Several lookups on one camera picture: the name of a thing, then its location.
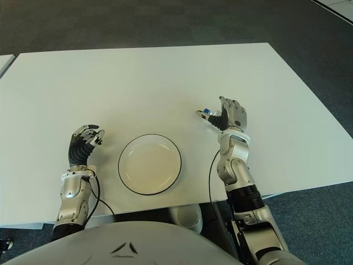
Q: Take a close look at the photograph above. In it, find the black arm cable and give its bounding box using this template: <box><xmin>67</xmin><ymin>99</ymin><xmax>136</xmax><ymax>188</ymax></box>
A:
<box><xmin>208</xmin><ymin>150</ymin><xmax>229</xmax><ymax>221</ymax></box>
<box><xmin>82</xmin><ymin>172</ymin><xmax>116</xmax><ymax>223</ymax></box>

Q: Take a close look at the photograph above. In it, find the neighbouring white table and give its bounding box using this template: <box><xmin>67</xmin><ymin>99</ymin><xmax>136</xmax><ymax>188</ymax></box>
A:
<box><xmin>0</xmin><ymin>54</ymin><xmax>15</xmax><ymax>80</ymax></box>

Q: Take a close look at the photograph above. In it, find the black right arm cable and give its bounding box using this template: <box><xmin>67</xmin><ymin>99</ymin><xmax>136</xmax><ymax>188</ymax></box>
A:
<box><xmin>208</xmin><ymin>150</ymin><xmax>229</xmax><ymax>221</ymax></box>

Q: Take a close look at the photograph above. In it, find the grey robot torso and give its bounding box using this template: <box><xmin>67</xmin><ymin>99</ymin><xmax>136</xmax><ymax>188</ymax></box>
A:
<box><xmin>0</xmin><ymin>221</ymin><xmax>238</xmax><ymax>265</ymax></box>

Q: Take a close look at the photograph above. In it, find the white rounded robot leg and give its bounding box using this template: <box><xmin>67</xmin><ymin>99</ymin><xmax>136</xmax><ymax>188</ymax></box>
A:
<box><xmin>168</xmin><ymin>205</ymin><xmax>204</xmax><ymax>234</ymax></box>

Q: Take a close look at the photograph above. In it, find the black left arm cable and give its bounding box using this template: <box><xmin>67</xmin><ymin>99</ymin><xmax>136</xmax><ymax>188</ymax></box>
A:
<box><xmin>82</xmin><ymin>172</ymin><xmax>116</xmax><ymax>223</ymax></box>

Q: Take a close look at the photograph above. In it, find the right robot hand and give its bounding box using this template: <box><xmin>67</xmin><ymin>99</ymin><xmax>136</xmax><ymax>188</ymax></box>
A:
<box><xmin>195</xmin><ymin>96</ymin><xmax>248</xmax><ymax>133</ymax></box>

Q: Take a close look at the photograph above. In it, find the white plate black rim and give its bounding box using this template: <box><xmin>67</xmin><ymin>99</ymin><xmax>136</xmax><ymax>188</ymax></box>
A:
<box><xmin>117</xmin><ymin>134</ymin><xmax>183</xmax><ymax>196</ymax></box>

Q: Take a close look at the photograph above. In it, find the black wheeled stand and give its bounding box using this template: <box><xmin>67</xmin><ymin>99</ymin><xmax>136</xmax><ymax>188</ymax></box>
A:
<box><xmin>0</xmin><ymin>236</ymin><xmax>14</xmax><ymax>253</ymax></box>

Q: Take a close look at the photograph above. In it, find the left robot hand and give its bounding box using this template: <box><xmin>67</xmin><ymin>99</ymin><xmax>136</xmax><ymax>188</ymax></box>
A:
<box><xmin>67</xmin><ymin>124</ymin><xmax>106</xmax><ymax>169</ymax></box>

